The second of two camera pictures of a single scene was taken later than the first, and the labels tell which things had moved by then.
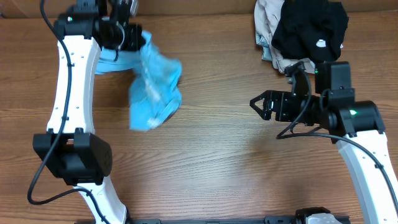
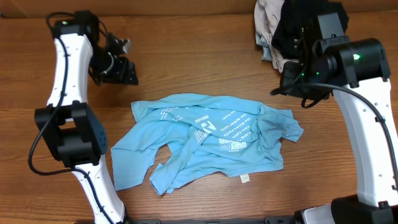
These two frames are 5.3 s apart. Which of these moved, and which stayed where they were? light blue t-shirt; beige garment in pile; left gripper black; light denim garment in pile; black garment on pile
Moved: left gripper black; light blue t-shirt
Stayed: black garment on pile; beige garment in pile; light denim garment in pile
